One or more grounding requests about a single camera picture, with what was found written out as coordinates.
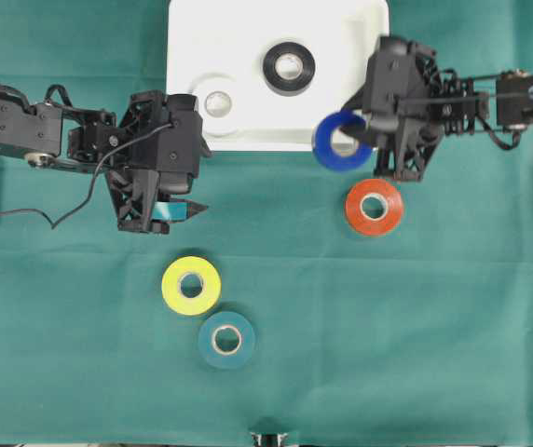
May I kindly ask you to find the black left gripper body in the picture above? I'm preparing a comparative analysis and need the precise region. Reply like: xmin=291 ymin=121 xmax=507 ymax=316
xmin=105 ymin=90 xmax=212 ymax=234

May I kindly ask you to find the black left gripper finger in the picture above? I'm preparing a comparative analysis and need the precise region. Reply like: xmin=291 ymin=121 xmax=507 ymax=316
xmin=152 ymin=199 xmax=208 ymax=224

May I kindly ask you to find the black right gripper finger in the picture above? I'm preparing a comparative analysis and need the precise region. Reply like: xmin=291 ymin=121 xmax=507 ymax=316
xmin=340 ymin=115 xmax=378 ymax=152

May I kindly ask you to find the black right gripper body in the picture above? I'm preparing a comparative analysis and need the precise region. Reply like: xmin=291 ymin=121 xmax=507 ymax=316
xmin=343 ymin=35 xmax=444 ymax=182

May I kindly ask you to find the blue tape roll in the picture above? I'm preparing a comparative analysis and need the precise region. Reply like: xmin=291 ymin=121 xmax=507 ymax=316
xmin=312 ymin=111 xmax=373 ymax=171

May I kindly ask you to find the white tape roll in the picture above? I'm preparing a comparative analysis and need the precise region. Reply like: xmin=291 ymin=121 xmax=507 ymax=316
xmin=191 ymin=74 xmax=239 ymax=137

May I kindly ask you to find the black tape roll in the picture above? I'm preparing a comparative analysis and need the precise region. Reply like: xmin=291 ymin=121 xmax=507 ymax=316
xmin=262 ymin=41 xmax=316 ymax=97

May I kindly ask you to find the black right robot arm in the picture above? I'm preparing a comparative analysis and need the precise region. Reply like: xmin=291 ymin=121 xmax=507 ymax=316
xmin=341 ymin=35 xmax=533 ymax=182

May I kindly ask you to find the yellow tape roll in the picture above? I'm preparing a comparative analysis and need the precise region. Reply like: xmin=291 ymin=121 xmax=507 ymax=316
xmin=161 ymin=256 xmax=222 ymax=316

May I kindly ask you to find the orange tape roll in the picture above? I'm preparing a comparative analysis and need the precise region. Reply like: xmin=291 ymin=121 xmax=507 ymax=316
xmin=344 ymin=179 xmax=404 ymax=237

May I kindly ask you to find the white plastic case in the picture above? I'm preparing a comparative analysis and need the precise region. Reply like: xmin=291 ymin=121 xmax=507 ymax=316
xmin=166 ymin=1 xmax=390 ymax=152

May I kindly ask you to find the green tape roll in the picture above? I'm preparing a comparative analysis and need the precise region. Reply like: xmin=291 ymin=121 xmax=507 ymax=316
xmin=198 ymin=311 xmax=256 ymax=370

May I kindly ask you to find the green table cloth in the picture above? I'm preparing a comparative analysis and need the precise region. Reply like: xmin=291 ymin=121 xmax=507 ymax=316
xmin=0 ymin=0 xmax=533 ymax=443

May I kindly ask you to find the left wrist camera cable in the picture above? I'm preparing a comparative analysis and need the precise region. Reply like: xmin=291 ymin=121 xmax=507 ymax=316
xmin=0 ymin=121 xmax=177 ymax=232

